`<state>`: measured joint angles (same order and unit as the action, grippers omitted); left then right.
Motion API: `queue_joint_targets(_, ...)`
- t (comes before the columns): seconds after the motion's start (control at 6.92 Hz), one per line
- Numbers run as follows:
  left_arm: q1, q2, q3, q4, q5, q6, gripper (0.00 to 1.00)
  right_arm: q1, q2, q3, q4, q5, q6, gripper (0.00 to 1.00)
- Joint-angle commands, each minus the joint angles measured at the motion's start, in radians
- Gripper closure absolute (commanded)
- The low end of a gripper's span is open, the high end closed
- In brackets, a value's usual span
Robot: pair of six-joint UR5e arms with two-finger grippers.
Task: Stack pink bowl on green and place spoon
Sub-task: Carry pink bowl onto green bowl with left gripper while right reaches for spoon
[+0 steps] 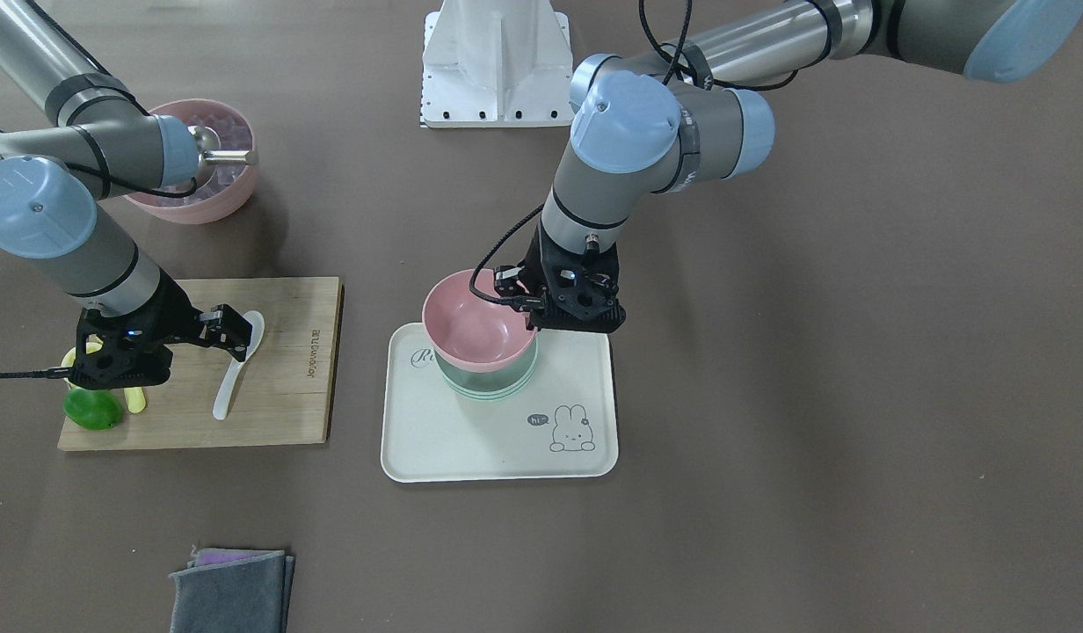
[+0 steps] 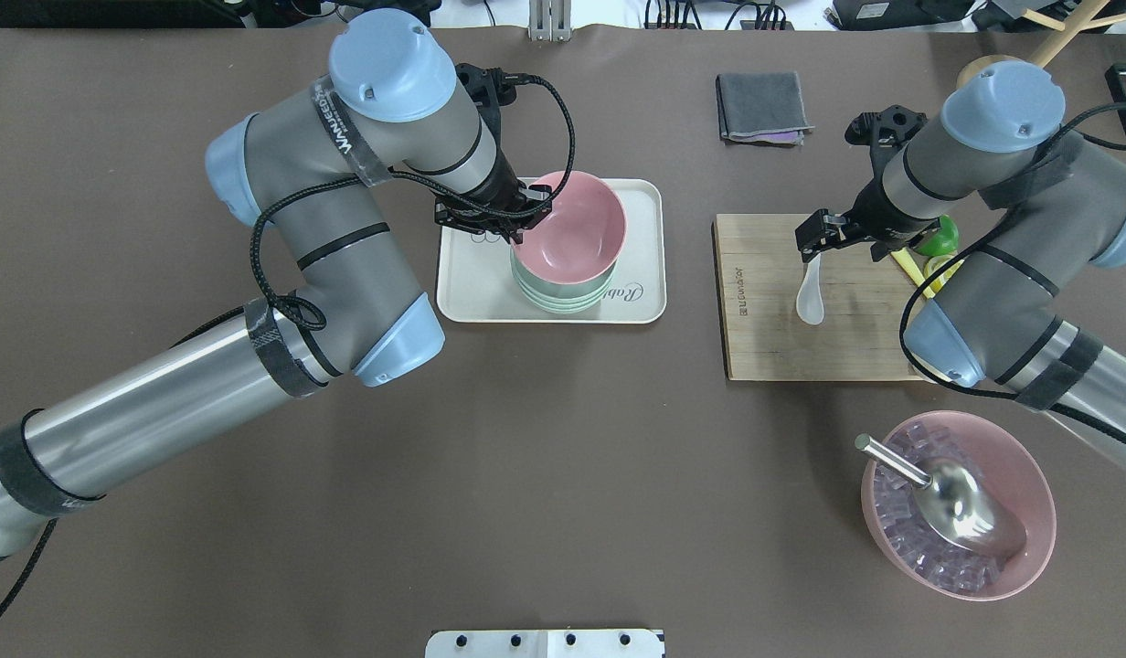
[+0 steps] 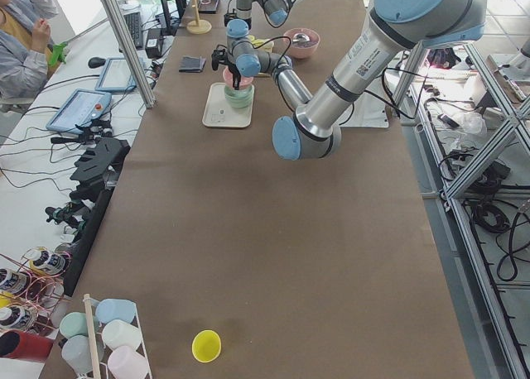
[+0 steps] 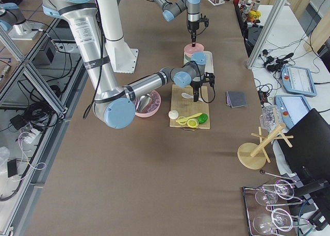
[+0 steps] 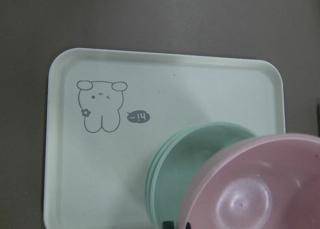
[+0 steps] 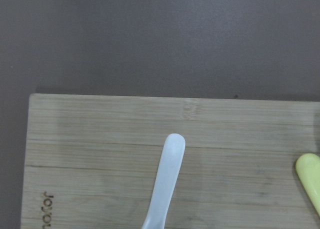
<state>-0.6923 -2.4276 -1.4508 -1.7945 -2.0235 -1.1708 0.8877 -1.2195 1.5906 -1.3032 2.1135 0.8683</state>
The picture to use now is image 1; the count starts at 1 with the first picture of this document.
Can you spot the green stacked bowls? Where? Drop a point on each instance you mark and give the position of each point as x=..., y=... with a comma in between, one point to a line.
x=494, y=385

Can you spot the yellow plastic knife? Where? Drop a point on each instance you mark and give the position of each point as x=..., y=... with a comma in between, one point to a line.
x=134, y=397

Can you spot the small pink bowl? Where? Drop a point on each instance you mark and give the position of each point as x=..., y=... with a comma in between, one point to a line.
x=470, y=333

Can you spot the large pink bowl with ice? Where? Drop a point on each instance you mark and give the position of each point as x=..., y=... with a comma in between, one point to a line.
x=229, y=186

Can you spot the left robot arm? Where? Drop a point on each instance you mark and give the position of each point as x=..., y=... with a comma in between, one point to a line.
x=693, y=109

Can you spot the green lime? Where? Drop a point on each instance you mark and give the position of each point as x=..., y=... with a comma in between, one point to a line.
x=92, y=410

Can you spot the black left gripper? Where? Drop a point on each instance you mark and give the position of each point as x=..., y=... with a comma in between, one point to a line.
x=510, y=280

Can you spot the grey folded cloth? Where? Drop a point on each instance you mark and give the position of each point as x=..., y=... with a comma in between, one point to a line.
x=233, y=590

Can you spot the bamboo cutting board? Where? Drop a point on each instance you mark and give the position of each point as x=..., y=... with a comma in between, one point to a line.
x=283, y=394

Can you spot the metal scoop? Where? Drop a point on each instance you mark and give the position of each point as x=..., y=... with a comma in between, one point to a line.
x=211, y=154

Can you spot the cream rabbit tray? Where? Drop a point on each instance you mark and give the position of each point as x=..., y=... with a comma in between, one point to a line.
x=560, y=423

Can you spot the white ceramic spoon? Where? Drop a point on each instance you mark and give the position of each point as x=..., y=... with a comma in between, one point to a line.
x=224, y=394

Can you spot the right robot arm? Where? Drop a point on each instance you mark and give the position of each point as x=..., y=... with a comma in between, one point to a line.
x=100, y=143

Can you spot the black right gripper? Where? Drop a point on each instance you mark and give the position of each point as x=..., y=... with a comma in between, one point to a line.
x=168, y=318

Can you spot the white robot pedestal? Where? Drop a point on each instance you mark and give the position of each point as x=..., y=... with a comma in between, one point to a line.
x=496, y=64

